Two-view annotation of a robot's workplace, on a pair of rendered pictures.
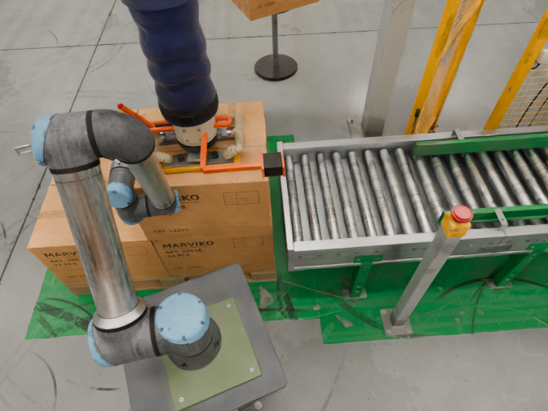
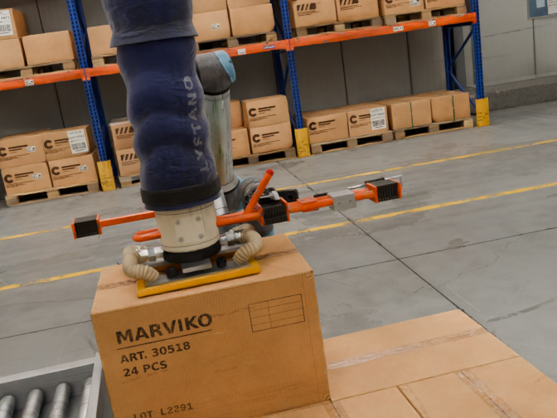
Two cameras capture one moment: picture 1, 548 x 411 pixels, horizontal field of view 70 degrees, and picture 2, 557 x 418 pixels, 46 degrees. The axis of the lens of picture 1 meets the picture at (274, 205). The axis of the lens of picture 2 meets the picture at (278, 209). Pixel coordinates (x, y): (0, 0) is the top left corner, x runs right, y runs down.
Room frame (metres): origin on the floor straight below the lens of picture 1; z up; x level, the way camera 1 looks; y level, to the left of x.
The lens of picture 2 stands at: (3.07, 0.30, 1.54)
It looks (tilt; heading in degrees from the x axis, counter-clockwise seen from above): 14 degrees down; 172
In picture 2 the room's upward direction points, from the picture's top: 8 degrees counter-clockwise
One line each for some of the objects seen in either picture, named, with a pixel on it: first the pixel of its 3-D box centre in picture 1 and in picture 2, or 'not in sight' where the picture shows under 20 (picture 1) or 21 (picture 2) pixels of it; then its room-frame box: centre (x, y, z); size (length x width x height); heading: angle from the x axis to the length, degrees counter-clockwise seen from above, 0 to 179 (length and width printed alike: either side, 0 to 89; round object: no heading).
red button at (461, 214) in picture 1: (461, 215); not in sight; (0.75, -0.64, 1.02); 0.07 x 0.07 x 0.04
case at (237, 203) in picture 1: (205, 179); (210, 330); (1.22, 0.32, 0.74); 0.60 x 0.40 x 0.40; 90
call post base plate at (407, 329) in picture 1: (396, 320); not in sight; (0.75, -0.64, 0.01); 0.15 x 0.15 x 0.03; 1
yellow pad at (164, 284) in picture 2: not in sight; (197, 271); (1.33, 0.31, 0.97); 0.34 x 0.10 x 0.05; 92
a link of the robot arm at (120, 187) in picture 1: (120, 187); (253, 191); (0.91, 0.55, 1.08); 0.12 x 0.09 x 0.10; 3
